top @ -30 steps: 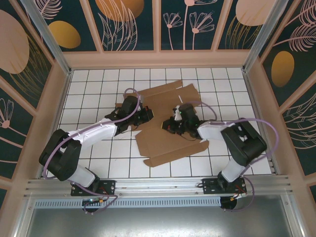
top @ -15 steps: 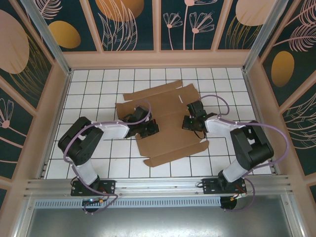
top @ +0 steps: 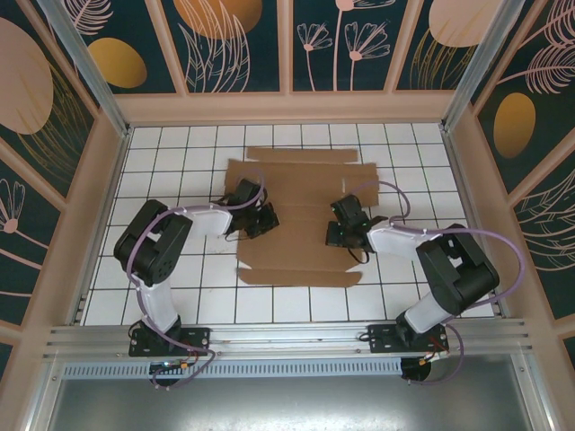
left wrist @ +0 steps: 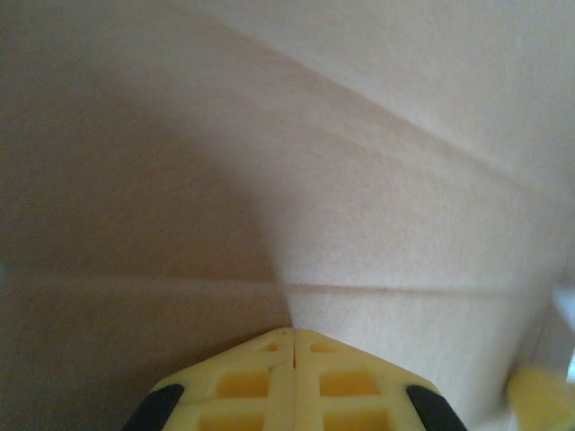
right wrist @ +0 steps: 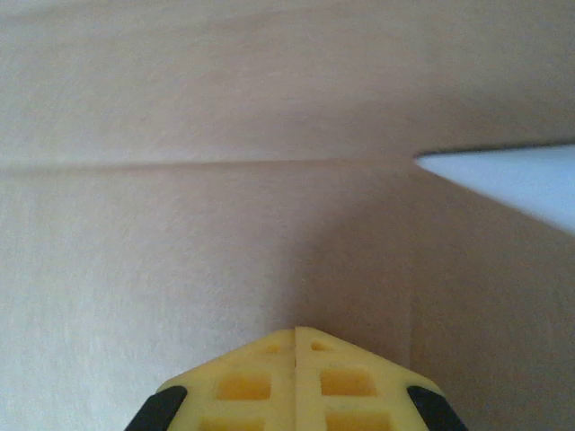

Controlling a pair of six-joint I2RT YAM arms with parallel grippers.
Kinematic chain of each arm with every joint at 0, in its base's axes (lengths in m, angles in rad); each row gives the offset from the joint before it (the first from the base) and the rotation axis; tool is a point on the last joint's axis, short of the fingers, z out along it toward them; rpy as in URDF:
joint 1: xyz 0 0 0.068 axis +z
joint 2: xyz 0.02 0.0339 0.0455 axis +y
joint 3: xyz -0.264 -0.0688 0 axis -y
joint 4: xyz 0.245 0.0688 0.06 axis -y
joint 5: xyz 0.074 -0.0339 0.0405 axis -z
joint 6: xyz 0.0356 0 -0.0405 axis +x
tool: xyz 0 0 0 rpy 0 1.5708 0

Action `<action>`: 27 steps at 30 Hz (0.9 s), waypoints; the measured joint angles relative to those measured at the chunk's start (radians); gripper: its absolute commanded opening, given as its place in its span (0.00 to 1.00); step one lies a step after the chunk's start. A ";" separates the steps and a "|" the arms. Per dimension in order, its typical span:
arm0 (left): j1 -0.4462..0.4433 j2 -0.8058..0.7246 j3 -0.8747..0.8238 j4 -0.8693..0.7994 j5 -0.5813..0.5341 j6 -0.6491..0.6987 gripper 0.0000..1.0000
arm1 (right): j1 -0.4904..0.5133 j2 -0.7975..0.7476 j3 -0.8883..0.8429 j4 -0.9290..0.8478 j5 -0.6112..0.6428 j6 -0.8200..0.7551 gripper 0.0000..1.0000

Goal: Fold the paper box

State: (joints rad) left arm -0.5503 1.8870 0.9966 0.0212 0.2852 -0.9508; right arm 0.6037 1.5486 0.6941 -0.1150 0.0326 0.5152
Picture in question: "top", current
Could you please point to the brown cardboard box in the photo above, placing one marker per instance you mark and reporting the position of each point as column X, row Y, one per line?
column 301, row 215

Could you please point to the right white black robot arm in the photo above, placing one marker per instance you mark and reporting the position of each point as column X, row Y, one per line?
column 458, row 269

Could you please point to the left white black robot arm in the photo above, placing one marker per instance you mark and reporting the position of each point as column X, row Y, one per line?
column 153, row 251

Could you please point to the grey metal sheet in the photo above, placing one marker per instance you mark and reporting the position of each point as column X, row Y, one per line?
column 292, row 404

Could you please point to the aluminium side rail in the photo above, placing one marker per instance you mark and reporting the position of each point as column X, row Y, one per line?
column 453, row 157
column 122, row 143

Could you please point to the wall panel with pink flowers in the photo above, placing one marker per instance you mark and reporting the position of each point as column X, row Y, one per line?
column 373, row 81

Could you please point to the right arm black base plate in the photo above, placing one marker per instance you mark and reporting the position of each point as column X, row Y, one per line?
column 382, row 339

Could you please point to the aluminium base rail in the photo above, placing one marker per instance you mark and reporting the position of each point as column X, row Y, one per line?
column 292, row 336

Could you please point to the wall panel with leaf sprigs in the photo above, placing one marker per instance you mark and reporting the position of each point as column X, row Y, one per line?
column 265, row 45

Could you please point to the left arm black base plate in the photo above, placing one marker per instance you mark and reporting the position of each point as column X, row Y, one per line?
column 197, row 339

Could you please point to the aluminium frame post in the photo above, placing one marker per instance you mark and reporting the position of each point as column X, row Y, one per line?
column 468, row 94
column 86, row 67

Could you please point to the wall panel with orange oval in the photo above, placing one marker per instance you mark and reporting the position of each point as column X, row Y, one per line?
column 148, row 45

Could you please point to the wall panel with fern outlines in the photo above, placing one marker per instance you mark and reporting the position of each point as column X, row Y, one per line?
column 557, row 247

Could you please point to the wall panel with feather leaves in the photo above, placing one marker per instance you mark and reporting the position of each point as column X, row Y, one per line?
column 552, row 112

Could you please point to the wall panel with flower outline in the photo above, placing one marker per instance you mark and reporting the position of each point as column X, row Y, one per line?
column 22, row 269

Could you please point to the wall panel with large pink oval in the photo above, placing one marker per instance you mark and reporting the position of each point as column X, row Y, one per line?
column 27, row 90

